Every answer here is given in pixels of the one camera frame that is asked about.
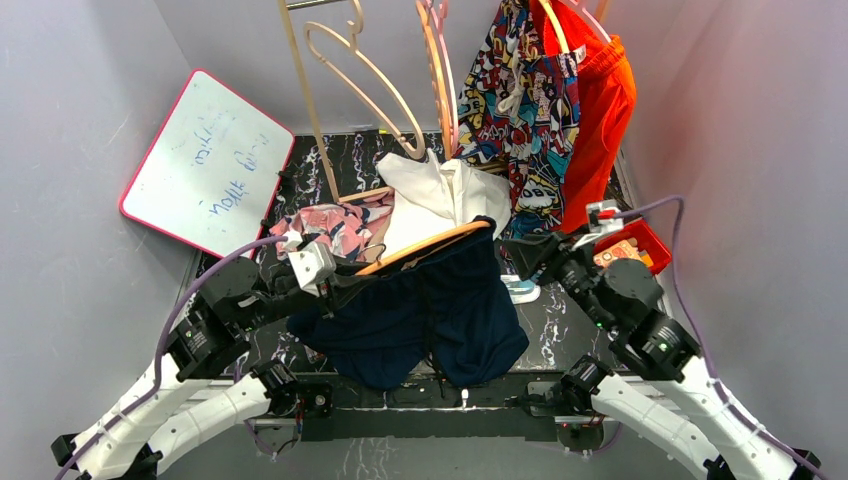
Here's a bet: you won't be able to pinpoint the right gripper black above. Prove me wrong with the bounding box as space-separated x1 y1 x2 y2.
499 223 613 331

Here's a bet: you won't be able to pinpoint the orange hanger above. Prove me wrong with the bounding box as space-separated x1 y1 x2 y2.
355 217 495 276

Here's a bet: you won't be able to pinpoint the navy blue shorts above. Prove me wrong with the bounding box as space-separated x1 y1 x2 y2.
287 216 529 390

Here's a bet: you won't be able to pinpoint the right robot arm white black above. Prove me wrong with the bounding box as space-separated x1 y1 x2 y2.
504 233 823 479

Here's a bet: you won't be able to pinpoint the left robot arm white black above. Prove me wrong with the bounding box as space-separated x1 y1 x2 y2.
50 252 336 479

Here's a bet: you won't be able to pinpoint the pink patterned shorts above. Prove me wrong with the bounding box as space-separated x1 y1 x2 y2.
270 190 395 263

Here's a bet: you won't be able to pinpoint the white shorts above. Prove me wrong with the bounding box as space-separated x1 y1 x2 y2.
376 150 512 257

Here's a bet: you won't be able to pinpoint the comic print shorts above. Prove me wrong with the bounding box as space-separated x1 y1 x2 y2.
453 1 586 238

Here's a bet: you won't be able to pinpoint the orange shorts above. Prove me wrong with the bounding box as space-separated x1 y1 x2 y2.
529 1 637 233

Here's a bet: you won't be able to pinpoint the yellow hanger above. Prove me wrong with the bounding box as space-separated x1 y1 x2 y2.
539 0 571 53

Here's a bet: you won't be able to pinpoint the pink hanger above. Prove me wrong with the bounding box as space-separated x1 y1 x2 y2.
415 1 460 160

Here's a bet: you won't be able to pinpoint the beige wooden hanger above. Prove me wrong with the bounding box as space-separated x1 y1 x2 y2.
303 0 427 162

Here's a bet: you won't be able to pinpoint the blue correction tape package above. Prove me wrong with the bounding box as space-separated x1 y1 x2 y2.
500 274 541 305

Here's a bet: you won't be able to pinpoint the red plastic bin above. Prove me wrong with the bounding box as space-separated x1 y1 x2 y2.
593 219 672 275

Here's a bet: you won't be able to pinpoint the pink framed whiteboard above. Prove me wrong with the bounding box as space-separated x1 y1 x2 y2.
119 69 295 258

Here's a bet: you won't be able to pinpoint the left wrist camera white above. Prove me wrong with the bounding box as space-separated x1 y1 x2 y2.
287 242 337 297

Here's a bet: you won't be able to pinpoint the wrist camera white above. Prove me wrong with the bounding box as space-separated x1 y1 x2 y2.
572 200 624 250
287 242 337 297

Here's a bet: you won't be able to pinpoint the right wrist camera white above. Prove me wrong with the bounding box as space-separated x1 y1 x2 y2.
572 200 624 250

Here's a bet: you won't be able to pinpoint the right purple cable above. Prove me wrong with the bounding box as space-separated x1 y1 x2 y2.
612 194 829 480

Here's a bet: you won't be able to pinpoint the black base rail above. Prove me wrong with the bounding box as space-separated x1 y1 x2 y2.
132 370 670 444

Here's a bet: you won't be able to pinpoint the wooden rack frame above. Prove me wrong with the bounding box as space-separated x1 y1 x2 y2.
276 0 391 203

